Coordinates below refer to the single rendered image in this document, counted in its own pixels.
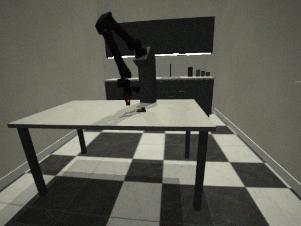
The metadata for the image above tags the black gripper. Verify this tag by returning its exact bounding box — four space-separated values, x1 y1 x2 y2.
123 86 132 104

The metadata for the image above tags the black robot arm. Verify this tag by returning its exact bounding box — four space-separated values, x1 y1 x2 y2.
95 12 147 93

